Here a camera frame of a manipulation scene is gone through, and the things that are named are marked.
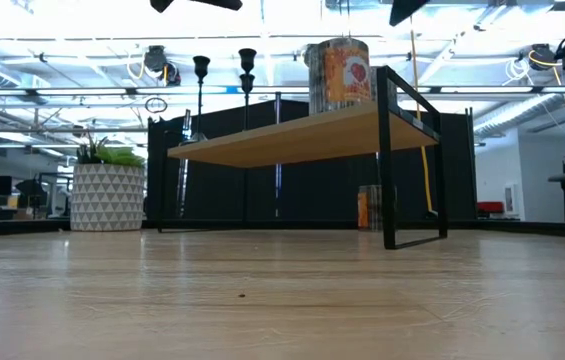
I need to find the short black candlestick holder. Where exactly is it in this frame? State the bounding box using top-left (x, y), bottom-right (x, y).
top-left (239, 73), bottom-right (257, 132)

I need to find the long ceiling light bar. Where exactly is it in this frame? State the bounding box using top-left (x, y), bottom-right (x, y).
top-left (0, 84), bottom-right (565, 97)

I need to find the silver metal pole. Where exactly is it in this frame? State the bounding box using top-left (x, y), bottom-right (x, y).
top-left (175, 108), bottom-right (194, 220)
top-left (274, 91), bottom-right (283, 220)

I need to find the black partition screen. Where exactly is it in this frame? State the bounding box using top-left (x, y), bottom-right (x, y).
top-left (145, 98), bottom-right (478, 224)

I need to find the white triangle-pattern planter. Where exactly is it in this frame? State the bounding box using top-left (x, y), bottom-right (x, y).
top-left (69, 163), bottom-right (147, 233)

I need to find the red seat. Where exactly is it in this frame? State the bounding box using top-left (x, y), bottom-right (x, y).
top-left (476, 200), bottom-right (506, 217)

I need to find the black hanging ring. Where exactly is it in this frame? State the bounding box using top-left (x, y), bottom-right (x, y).
top-left (143, 96), bottom-right (169, 115)

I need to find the wooden shelf black metal frame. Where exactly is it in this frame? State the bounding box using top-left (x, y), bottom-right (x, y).
top-left (155, 64), bottom-right (449, 251)

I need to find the yellow hanging cable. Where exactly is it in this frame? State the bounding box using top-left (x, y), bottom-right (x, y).
top-left (407, 14), bottom-right (437, 217)

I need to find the white wall box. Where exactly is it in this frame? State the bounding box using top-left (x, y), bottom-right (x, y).
top-left (503, 181), bottom-right (519, 217)

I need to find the black table border rail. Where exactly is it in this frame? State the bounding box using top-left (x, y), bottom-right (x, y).
top-left (0, 218), bottom-right (565, 238)

